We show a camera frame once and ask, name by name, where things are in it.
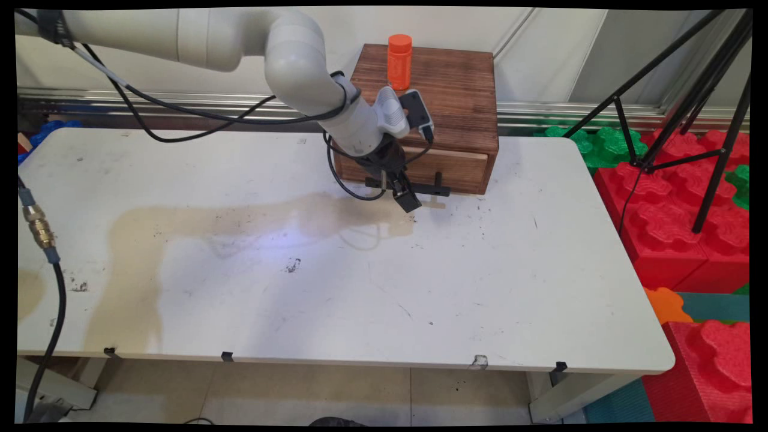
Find black cable strap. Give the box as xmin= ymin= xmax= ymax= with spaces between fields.
xmin=36 ymin=8 xmax=76 ymax=49

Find black gripper cable with plug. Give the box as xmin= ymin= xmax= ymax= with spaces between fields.
xmin=325 ymin=129 xmax=388 ymax=202

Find green foam block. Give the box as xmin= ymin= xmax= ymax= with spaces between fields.
xmin=723 ymin=165 xmax=751 ymax=212
xmin=543 ymin=125 xmax=650 ymax=176

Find white table leg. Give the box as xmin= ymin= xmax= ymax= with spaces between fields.
xmin=528 ymin=372 xmax=637 ymax=424
xmin=16 ymin=357 xmax=98 ymax=410

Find dark wooden cabinet box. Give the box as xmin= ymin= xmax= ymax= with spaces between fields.
xmin=331 ymin=43 xmax=500 ymax=196

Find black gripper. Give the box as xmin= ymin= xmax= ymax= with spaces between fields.
xmin=356 ymin=135 xmax=423 ymax=214

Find aluminium wall rail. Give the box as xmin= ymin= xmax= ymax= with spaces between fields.
xmin=17 ymin=87 xmax=751 ymax=134

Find orange plastic bottle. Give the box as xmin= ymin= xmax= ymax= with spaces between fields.
xmin=387 ymin=34 xmax=414 ymax=91

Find black camera cable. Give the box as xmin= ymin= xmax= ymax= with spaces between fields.
xmin=15 ymin=9 xmax=436 ymax=145

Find red foam block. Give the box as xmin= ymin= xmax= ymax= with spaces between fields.
xmin=639 ymin=128 xmax=751 ymax=194
xmin=641 ymin=320 xmax=754 ymax=424
xmin=672 ymin=180 xmax=751 ymax=295
xmin=594 ymin=162 xmax=709 ymax=293

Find wooden drawer with black handle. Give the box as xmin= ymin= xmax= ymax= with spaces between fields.
xmin=342 ymin=145 xmax=490 ymax=198

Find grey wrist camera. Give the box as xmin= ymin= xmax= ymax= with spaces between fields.
xmin=398 ymin=89 xmax=435 ymax=143

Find teal foam mat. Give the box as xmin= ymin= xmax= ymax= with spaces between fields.
xmin=678 ymin=292 xmax=751 ymax=325
xmin=583 ymin=377 xmax=656 ymax=424

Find black cable with brass connector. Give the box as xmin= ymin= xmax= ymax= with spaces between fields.
xmin=17 ymin=174 xmax=67 ymax=424

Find black tripod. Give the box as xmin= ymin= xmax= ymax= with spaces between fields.
xmin=563 ymin=8 xmax=754 ymax=235

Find orange foam piece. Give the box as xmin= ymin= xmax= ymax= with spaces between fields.
xmin=644 ymin=287 xmax=695 ymax=326

